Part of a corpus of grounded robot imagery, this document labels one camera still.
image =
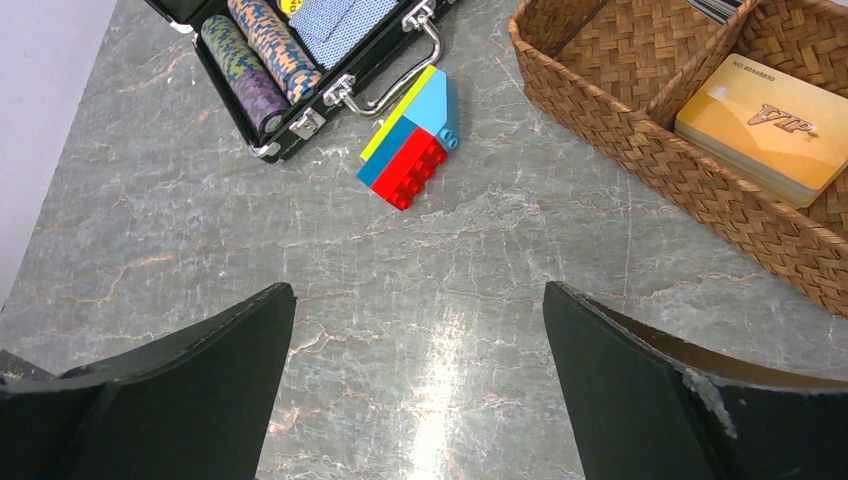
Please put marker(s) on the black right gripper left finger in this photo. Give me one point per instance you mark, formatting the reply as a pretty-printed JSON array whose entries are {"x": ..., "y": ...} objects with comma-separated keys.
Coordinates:
[{"x": 194, "y": 404}]

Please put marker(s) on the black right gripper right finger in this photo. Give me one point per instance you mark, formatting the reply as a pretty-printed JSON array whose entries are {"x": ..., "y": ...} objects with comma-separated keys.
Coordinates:
[{"x": 644, "y": 404}]

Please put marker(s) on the gold VIP card stack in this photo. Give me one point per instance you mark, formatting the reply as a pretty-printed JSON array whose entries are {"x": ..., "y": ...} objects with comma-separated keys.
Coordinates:
[{"x": 784, "y": 134}]

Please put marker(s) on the blue playing card deck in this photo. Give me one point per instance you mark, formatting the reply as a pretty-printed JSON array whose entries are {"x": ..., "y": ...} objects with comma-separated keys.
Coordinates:
[{"x": 331, "y": 29}]

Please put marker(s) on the dark card stack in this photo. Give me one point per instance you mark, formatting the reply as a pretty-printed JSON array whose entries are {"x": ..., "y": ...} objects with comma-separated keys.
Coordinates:
[{"x": 718, "y": 11}]

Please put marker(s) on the woven wicker basket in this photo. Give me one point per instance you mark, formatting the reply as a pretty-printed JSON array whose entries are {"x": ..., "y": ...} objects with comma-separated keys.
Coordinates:
[{"x": 616, "y": 73}]

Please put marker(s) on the green purple chip stack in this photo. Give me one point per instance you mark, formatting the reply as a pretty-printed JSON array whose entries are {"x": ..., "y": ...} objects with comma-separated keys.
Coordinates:
[{"x": 256, "y": 91}]

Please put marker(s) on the orange blue chip stack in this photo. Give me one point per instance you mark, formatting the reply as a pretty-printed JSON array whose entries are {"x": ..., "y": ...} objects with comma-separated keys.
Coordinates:
[{"x": 270, "y": 38}]

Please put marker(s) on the black poker chip case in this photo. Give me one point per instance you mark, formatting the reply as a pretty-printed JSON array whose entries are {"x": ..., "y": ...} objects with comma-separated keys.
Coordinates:
[{"x": 338, "y": 87}]

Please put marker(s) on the colourful toy brick block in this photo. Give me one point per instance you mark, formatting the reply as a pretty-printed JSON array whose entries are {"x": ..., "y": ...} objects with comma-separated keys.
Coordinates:
[{"x": 414, "y": 141}]

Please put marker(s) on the yellow dealer chip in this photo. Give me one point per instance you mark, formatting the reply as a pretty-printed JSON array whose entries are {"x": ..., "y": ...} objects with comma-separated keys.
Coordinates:
[{"x": 289, "y": 7}]

